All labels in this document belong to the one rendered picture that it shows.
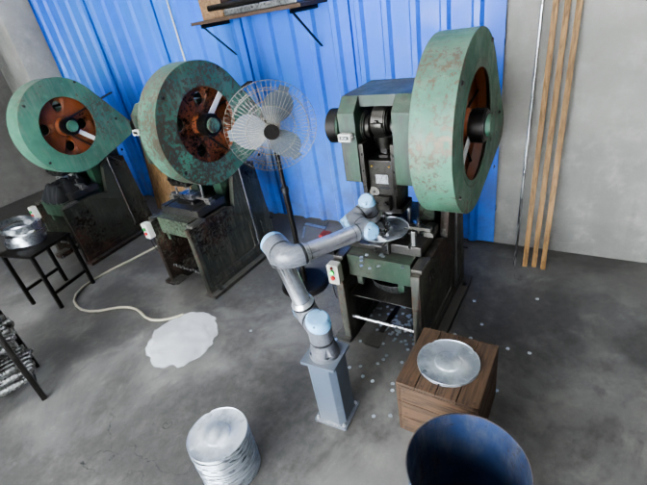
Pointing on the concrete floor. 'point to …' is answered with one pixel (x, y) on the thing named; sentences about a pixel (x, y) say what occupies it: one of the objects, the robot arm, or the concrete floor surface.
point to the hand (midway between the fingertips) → (379, 240)
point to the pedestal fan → (265, 130)
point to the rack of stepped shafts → (15, 361)
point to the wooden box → (464, 398)
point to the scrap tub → (465, 453)
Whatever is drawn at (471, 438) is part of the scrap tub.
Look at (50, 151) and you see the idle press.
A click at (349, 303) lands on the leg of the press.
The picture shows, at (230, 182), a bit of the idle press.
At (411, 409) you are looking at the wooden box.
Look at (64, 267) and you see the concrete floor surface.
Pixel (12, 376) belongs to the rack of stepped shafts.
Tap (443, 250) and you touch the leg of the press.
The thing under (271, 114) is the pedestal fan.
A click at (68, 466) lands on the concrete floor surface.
